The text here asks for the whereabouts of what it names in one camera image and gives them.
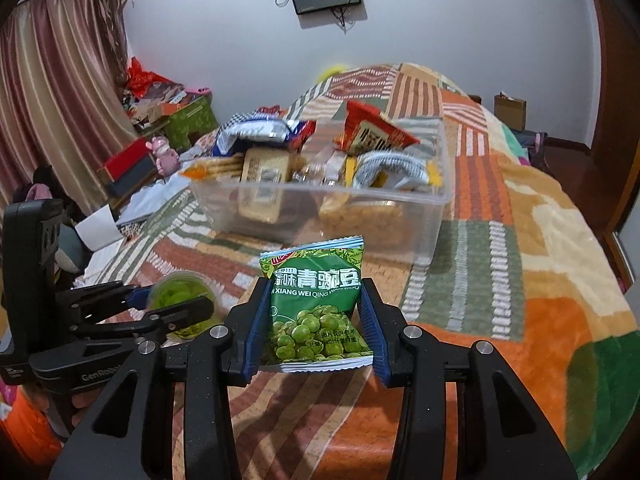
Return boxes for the green jelly cup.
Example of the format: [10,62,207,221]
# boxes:
[146,270,222,342]

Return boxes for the green peas snack packet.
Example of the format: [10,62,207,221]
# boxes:
[259,236,373,373]

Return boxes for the toasted bun slices pack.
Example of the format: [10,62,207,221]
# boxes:
[238,148,292,224]

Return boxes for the clear plastic storage bin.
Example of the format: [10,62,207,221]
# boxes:
[186,117,452,266]

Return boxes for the white grey plastic bag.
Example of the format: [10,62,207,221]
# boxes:
[116,174,190,226]

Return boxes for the pink plush toy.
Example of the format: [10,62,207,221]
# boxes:
[145,136,180,178]

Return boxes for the patchwork striped bed blanket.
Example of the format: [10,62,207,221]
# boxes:
[79,62,640,480]

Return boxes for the green gift box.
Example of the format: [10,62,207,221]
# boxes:
[163,96,219,153]

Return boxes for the striped brown curtain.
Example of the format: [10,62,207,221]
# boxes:
[1,0,136,214]

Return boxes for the white blue striped snack bag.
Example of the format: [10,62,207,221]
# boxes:
[210,112,317,157]

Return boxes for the red plastic bag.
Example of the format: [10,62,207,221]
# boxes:
[126,56,172,99]

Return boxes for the brown wooden door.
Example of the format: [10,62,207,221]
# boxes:
[590,0,639,281]

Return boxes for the red snack bag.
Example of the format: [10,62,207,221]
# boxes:
[335,100,420,156]

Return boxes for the yellow curved headboard cushion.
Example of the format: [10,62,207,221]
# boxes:
[317,64,348,84]

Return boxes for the brown cardboard box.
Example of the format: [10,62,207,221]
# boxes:
[494,92,527,131]

